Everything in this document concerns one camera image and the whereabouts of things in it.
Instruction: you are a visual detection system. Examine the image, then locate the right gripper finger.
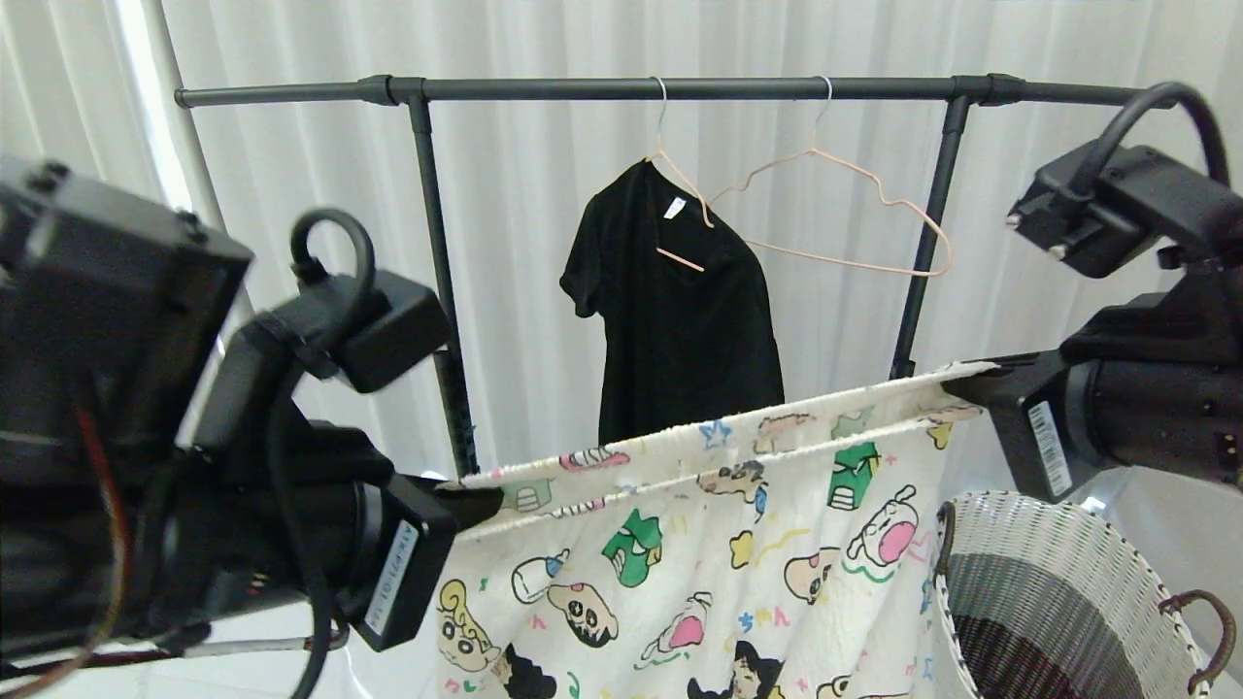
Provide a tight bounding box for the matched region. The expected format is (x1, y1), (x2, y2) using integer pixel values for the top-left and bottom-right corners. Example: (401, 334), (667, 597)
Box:
(939, 355), (1022, 409)

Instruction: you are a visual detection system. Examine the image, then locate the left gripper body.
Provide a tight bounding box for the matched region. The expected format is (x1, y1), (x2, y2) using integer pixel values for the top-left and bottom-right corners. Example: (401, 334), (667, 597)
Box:
(145, 455), (458, 654)

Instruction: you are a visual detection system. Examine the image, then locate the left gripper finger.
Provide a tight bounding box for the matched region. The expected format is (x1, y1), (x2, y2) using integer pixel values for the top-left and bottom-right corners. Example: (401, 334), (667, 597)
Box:
(430, 483), (507, 533)

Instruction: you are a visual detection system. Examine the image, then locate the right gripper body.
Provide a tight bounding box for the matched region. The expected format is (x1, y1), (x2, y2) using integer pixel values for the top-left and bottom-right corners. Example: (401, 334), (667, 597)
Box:
(985, 350), (1243, 505)

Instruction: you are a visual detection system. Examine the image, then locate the black T-shirt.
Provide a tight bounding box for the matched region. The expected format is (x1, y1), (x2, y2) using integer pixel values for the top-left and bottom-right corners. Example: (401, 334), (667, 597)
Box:
(557, 157), (787, 449)

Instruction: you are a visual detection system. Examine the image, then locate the cream printed garment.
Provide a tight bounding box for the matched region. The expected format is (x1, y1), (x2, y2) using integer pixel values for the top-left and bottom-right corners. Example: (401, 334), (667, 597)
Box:
(431, 360), (997, 699)

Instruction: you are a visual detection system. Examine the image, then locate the pink clothes hanger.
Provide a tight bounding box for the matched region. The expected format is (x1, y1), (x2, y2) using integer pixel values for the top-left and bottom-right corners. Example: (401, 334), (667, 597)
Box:
(645, 75), (719, 276)
(708, 75), (956, 281)

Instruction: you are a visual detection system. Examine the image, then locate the white laundry basket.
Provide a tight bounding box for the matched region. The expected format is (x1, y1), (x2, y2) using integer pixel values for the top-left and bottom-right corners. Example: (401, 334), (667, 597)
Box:
(931, 489), (1240, 699)

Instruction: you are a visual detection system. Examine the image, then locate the black clothes rack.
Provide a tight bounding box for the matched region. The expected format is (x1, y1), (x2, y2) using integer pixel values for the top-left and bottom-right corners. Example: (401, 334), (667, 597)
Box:
(174, 72), (1166, 480)

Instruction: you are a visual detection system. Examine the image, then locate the white curtain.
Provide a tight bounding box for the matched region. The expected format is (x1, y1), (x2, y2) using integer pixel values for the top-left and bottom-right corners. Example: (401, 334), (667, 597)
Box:
(0, 0), (1243, 508)

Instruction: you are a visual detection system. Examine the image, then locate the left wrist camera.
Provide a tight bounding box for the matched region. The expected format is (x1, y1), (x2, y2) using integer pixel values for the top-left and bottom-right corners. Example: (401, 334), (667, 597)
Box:
(194, 262), (454, 486)

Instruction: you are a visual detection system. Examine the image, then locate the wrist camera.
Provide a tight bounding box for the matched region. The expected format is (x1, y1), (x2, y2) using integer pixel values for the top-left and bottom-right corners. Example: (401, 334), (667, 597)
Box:
(1004, 143), (1243, 366)
(194, 262), (454, 486)

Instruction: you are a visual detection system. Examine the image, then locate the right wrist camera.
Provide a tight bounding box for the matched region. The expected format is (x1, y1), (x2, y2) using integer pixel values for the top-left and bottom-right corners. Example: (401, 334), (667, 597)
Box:
(1004, 143), (1243, 366)

